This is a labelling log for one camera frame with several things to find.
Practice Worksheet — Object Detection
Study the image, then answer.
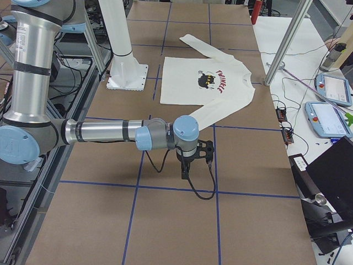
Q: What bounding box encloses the lower blue teach pendant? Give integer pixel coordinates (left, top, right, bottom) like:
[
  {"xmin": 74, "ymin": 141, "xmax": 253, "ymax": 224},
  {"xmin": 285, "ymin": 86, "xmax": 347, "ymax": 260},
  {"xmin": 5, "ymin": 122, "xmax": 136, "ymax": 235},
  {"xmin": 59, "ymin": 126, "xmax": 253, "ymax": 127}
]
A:
[{"xmin": 304, "ymin": 102, "xmax": 352, "ymax": 138}]

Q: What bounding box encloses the aluminium frame post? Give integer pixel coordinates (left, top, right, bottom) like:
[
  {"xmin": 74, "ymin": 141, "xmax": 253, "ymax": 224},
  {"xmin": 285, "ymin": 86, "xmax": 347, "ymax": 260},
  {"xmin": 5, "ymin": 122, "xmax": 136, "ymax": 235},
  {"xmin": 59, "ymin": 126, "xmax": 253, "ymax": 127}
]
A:
[{"xmin": 264, "ymin": 0, "xmax": 313, "ymax": 86}]

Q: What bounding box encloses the upper red circuit board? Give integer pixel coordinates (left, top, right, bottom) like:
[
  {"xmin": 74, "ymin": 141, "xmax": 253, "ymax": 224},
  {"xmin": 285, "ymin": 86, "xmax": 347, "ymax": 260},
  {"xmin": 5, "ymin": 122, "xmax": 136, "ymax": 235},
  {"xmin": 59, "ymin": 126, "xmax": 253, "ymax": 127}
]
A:
[{"xmin": 275, "ymin": 108, "xmax": 288, "ymax": 123}]

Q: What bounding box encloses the aluminium frame rail left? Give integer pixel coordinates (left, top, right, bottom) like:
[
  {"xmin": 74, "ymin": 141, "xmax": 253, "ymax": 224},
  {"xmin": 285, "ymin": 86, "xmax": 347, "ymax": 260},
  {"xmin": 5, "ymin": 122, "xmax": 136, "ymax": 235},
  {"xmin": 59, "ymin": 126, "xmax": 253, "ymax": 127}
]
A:
[{"xmin": 84, "ymin": 10, "xmax": 106, "ymax": 81}]

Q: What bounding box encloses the lower red circuit board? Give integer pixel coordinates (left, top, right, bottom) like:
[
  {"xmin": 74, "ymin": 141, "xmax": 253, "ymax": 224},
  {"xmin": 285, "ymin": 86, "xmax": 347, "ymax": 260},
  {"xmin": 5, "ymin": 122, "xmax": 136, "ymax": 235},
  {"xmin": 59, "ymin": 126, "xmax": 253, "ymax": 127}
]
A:
[{"xmin": 281, "ymin": 128, "xmax": 294, "ymax": 146}]

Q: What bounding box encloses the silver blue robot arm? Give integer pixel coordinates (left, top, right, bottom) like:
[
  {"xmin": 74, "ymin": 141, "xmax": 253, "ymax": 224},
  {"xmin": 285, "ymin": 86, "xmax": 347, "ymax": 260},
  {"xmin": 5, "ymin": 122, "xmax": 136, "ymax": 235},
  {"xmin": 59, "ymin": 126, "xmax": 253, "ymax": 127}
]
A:
[{"xmin": 1, "ymin": 1, "xmax": 214, "ymax": 179}]

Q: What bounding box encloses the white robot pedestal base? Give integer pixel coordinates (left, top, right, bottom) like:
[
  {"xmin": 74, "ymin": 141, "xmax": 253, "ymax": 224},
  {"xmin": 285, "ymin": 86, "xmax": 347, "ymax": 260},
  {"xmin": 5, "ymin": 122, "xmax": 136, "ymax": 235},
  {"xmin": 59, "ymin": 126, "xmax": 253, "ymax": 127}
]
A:
[{"xmin": 99, "ymin": 0, "xmax": 148, "ymax": 91}]

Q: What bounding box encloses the red fire extinguisher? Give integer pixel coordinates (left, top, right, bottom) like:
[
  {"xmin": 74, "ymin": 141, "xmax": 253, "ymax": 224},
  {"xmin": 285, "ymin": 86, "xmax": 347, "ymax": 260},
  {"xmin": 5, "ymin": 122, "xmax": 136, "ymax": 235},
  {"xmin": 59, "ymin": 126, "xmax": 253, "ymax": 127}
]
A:
[{"xmin": 251, "ymin": 0, "xmax": 263, "ymax": 25}]

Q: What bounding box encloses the upper blue teach pendant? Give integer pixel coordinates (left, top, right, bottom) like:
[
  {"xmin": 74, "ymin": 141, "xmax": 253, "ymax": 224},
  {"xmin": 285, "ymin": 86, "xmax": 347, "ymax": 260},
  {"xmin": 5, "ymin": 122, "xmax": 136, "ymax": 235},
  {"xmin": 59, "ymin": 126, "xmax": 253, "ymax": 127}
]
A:
[{"xmin": 315, "ymin": 73, "xmax": 352, "ymax": 107}]

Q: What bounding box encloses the red circuit board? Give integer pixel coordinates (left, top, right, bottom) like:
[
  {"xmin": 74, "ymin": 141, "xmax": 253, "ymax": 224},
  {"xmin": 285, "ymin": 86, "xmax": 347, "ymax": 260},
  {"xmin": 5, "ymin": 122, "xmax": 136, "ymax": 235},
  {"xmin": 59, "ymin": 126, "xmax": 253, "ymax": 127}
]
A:
[
  {"xmin": 281, "ymin": 128, "xmax": 294, "ymax": 146},
  {"xmin": 275, "ymin": 108, "xmax": 288, "ymax": 123}
]

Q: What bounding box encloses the blue teach pendant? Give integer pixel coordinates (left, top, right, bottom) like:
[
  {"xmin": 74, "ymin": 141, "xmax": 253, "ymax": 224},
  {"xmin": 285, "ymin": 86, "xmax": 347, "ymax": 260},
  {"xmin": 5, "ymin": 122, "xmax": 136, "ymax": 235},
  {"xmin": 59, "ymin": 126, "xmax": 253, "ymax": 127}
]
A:
[
  {"xmin": 315, "ymin": 73, "xmax": 352, "ymax": 107},
  {"xmin": 304, "ymin": 102, "xmax": 352, "ymax": 138}
]

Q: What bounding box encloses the cream long sleeve shirt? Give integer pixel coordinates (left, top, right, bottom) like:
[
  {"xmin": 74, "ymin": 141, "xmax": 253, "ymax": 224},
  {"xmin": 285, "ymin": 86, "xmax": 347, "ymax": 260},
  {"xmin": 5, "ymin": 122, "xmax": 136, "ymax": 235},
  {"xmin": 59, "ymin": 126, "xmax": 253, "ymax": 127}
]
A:
[{"xmin": 160, "ymin": 34, "xmax": 255, "ymax": 130}]

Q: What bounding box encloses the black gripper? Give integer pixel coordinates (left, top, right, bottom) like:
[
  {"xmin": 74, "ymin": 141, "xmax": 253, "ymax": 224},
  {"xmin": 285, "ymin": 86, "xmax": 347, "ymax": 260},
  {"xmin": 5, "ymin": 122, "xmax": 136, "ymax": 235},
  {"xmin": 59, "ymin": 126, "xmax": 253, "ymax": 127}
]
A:
[{"xmin": 176, "ymin": 140, "xmax": 215, "ymax": 179}]

